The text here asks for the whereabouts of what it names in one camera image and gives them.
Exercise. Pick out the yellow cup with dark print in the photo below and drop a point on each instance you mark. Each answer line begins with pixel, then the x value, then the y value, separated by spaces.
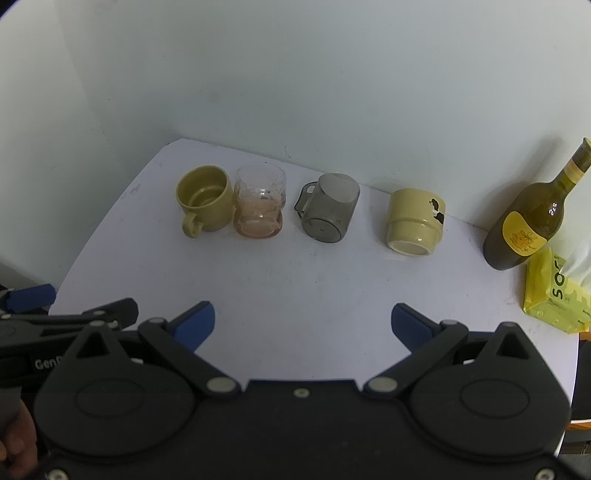
pixel 413 219

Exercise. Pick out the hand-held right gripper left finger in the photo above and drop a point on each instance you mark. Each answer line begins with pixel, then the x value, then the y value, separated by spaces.
pixel 196 323

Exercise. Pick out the olive ceramic mug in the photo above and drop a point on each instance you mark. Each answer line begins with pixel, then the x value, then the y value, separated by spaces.
pixel 205 198

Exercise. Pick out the yellow tissue packet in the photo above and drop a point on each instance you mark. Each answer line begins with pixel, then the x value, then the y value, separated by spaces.
pixel 554 295

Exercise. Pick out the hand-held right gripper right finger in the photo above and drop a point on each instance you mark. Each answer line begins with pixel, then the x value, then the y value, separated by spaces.
pixel 408 325

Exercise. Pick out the person's left hand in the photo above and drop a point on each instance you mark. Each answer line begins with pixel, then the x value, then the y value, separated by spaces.
pixel 16 443

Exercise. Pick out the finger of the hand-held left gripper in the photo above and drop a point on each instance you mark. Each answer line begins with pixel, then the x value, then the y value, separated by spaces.
pixel 108 311
pixel 32 296

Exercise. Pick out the green glass wine bottle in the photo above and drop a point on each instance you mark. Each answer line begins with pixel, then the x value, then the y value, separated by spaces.
pixel 526 226

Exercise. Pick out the pink glass cup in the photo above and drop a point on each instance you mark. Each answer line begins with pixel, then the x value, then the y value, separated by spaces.
pixel 259 203

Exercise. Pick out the white tissue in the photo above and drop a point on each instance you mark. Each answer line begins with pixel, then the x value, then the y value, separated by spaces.
pixel 579 258

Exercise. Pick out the grey transparent plastic cup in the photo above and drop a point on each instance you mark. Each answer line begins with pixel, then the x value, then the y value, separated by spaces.
pixel 328 212

